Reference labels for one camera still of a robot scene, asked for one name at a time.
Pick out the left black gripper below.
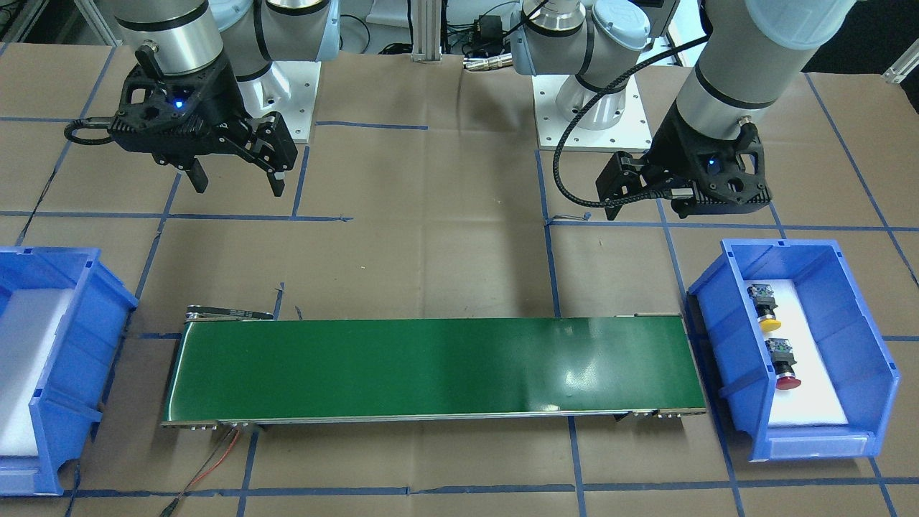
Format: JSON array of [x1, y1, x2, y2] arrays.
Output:
[[597, 108, 772, 220]]

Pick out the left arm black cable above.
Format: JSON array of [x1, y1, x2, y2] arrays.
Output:
[[553, 36, 712, 210]]

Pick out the green conveyor belt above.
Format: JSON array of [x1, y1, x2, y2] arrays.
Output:
[[162, 315, 706, 428]]

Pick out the bin white foam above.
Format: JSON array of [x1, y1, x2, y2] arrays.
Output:
[[747, 279, 848, 427], [1, 289, 73, 456]]

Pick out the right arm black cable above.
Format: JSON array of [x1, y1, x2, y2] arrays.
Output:
[[64, 115, 126, 146]]

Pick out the red push button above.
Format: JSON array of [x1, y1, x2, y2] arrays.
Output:
[[765, 337, 802, 391]]

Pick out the yellow push button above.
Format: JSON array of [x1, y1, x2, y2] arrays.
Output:
[[746, 284, 782, 332]]

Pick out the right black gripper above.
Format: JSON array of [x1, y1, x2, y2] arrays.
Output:
[[109, 55, 298, 197]]

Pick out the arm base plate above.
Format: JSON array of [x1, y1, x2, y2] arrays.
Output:
[[238, 61, 322, 144], [532, 75, 652, 153]]

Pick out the blue plastic bin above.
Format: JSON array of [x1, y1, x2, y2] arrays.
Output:
[[2, 246, 138, 496], [689, 239, 900, 462]]

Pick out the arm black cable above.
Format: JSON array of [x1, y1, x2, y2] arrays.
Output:
[[553, 36, 712, 210], [64, 115, 126, 146]]

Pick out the black power adapter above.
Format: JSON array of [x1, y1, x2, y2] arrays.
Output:
[[470, 14, 503, 46]]

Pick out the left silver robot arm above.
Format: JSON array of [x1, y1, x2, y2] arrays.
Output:
[[508, 1, 853, 220]]

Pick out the aluminium frame post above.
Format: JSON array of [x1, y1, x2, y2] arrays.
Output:
[[408, 1, 445, 62]]

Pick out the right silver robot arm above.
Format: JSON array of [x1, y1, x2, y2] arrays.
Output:
[[96, 1, 340, 197]]

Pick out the red black conveyor wires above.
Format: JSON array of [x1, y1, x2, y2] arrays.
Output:
[[159, 425, 248, 517]]

